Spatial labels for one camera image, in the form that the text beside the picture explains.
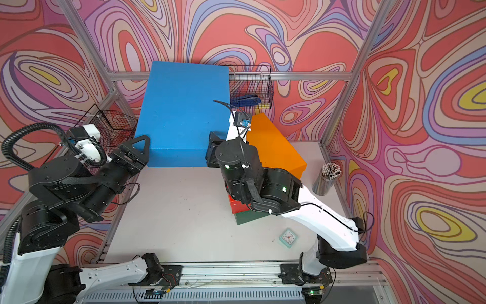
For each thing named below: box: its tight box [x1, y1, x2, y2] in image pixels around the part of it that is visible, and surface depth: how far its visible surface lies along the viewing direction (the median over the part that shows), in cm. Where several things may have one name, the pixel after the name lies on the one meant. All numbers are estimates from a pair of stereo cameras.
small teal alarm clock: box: [279, 228, 299, 249], surface depth 82 cm
